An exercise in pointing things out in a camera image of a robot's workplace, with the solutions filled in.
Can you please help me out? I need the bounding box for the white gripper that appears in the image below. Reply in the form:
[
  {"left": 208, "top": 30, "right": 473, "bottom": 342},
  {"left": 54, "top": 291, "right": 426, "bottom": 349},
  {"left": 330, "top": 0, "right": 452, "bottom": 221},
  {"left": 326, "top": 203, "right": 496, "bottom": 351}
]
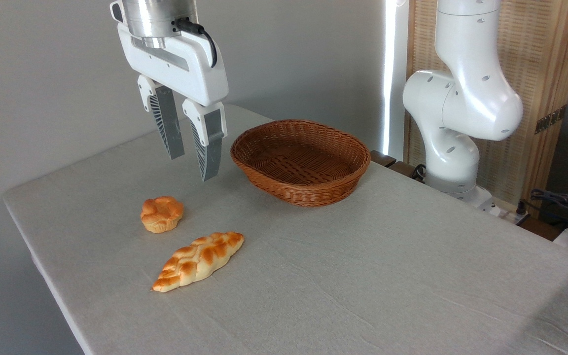
[{"left": 116, "top": 22, "right": 229, "bottom": 182}]

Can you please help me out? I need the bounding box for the long braided bread loaf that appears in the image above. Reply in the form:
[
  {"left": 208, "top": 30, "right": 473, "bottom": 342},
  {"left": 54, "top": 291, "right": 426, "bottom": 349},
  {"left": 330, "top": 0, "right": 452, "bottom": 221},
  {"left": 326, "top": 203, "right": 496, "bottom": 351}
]
[{"left": 151, "top": 231, "right": 245, "bottom": 293}]

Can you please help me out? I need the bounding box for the round knotted bread bun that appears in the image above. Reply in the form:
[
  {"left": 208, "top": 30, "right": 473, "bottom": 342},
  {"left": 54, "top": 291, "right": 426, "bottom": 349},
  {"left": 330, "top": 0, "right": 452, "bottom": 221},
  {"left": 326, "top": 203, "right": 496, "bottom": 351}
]
[{"left": 140, "top": 196, "right": 185, "bottom": 234}]

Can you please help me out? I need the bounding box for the brown wicker basket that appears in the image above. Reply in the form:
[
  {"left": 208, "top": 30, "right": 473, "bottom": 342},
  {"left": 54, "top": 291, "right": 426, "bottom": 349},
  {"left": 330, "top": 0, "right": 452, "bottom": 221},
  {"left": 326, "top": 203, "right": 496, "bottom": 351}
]
[{"left": 230, "top": 119, "right": 372, "bottom": 208}]

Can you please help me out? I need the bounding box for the grey tablecloth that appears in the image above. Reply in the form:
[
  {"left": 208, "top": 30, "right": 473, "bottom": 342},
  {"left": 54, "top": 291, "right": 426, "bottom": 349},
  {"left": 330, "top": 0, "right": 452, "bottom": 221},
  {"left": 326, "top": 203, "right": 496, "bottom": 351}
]
[{"left": 2, "top": 104, "right": 568, "bottom": 355}]

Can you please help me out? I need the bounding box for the white power strip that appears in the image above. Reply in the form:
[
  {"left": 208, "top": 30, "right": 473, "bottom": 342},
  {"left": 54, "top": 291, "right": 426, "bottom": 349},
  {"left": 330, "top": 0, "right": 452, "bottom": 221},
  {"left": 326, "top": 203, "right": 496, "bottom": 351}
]
[{"left": 490, "top": 203, "right": 531, "bottom": 225}]

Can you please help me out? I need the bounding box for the metal screen hinge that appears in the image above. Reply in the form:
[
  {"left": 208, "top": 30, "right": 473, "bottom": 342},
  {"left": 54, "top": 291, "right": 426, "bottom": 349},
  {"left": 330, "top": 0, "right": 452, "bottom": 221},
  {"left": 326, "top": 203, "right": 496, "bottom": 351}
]
[{"left": 534, "top": 105, "right": 568, "bottom": 135}]

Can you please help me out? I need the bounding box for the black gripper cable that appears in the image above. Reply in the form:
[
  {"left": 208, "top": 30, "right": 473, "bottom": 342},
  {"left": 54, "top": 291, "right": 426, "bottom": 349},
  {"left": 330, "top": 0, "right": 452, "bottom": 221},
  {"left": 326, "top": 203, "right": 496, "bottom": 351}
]
[{"left": 174, "top": 17, "right": 218, "bottom": 69}]

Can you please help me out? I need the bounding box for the black cable bundle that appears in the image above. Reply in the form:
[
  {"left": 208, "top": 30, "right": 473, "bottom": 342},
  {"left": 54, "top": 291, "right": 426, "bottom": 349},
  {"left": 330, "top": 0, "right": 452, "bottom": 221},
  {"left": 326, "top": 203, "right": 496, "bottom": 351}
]
[{"left": 517, "top": 188, "right": 568, "bottom": 228}]

